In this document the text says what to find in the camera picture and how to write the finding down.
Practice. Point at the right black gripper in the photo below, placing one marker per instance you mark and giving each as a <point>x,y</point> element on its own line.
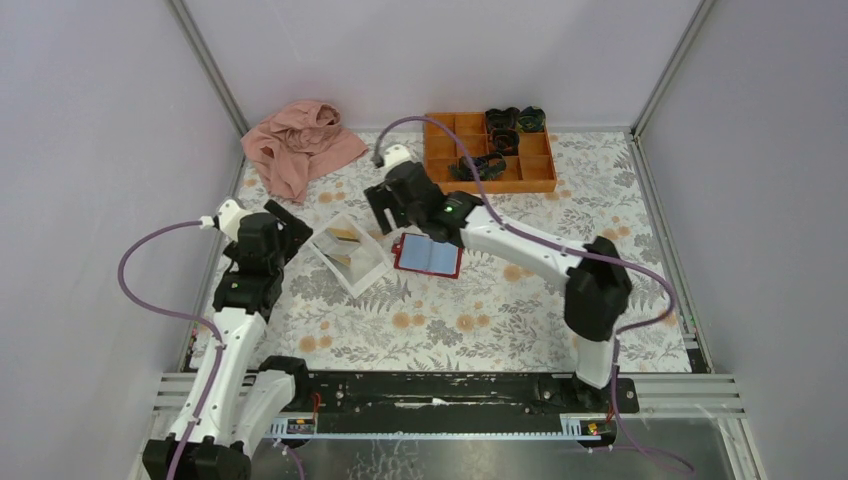
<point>380,198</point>

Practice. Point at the black rolled belt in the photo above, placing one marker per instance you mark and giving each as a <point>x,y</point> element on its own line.
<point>501,119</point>

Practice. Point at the pink crumpled cloth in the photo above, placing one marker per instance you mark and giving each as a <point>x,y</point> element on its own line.
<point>300,143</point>

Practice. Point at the orange compartment tray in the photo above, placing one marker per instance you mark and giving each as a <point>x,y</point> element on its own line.
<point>531,171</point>

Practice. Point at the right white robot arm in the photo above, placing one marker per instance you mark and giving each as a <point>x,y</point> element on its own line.
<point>591,276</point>

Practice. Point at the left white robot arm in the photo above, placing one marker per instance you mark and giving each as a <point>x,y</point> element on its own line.
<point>215,435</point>

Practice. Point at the dark rolled belt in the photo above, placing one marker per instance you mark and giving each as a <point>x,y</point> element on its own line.
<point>504,141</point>

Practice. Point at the floral table mat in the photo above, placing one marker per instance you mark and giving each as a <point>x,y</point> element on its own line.
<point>497,315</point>

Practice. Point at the camouflage rolled belt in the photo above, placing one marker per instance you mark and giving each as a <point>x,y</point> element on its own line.
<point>489,167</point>

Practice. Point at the white plastic card box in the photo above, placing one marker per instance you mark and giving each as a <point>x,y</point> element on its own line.
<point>353,256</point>

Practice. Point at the green rolled belt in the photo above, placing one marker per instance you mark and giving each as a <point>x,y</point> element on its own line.
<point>531,120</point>

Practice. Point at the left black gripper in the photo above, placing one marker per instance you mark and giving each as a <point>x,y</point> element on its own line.
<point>298,230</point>

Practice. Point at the red card holder wallet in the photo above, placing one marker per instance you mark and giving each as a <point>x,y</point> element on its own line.
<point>420,254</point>

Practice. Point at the loose gold card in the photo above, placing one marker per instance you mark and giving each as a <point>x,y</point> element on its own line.
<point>344,260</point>

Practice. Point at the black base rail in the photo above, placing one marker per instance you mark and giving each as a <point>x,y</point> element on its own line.
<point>368,404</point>

